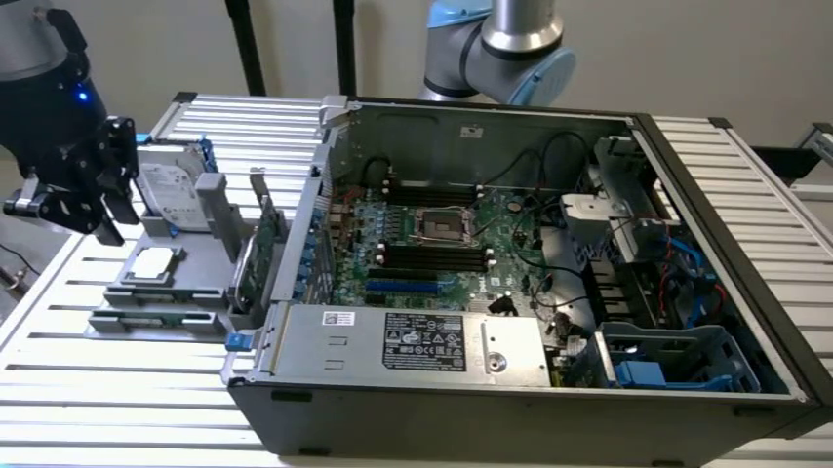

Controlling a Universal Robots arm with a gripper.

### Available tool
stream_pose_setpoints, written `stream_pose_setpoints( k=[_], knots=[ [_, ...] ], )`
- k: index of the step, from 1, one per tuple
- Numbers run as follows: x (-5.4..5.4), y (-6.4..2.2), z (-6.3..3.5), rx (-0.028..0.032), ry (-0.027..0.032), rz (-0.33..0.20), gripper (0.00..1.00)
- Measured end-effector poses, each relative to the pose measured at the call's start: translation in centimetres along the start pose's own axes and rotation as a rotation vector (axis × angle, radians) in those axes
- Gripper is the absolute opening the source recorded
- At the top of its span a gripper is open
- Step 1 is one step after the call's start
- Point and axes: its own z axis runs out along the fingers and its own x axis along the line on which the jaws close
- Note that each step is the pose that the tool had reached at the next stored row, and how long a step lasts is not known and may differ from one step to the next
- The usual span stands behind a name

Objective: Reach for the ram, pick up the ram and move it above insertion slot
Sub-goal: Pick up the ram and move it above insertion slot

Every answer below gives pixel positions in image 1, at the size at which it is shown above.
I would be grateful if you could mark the black stand pole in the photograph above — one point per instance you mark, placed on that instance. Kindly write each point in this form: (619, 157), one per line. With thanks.
(344, 44)
(245, 44)

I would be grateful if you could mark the green RAM stick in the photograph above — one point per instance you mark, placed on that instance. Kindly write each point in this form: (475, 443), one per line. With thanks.
(156, 322)

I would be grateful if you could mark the silver hard disk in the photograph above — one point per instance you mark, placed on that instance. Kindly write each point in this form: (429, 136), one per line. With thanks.
(172, 195)

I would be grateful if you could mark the green graphics card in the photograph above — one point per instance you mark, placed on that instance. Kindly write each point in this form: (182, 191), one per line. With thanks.
(260, 253)

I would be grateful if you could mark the black open PC case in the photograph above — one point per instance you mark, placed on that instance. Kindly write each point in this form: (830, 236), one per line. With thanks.
(493, 419)

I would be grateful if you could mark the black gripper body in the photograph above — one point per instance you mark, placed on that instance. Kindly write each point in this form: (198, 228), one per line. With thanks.
(52, 117)

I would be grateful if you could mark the silver CPU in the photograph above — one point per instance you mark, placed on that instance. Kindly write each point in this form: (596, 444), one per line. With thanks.
(157, 264)

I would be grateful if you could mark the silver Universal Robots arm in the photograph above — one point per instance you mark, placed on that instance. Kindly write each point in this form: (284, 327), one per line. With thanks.
(507, 29)

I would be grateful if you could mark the green motherboard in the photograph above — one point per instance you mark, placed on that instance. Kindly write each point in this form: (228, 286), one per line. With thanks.
(507, 253)

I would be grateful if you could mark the blue disk bay clip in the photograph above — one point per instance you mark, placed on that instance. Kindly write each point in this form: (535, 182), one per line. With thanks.
(640, 375)

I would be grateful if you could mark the aluminium rail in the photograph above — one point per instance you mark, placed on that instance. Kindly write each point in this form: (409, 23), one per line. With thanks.
(813, 146)

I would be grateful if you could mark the blue case latch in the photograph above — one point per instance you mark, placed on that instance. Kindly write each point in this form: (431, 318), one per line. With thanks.
(236, 341)

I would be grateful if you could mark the metal disk bay cage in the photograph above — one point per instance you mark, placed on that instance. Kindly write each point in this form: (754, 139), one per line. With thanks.
(627, 195)

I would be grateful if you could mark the grey parts rack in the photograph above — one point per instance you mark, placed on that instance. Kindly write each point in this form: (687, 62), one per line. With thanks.
(208, 263)

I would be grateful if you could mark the CPU socket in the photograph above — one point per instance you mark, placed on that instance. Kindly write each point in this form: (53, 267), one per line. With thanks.
(441, 225)

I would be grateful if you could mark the blue expansion slot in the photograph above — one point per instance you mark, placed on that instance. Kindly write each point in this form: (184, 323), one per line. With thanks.
(403, 285)

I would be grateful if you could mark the black RAM slot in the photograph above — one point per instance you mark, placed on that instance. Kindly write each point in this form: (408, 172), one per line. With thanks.
(432, 203)
(432, 192)
(432, 255)
(432, 261)
(432, 248)
(432, 197)
(432, 187)
(432, 267)

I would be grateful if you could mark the silver power supply unit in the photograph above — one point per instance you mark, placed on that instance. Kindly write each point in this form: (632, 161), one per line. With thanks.
(364, 351)

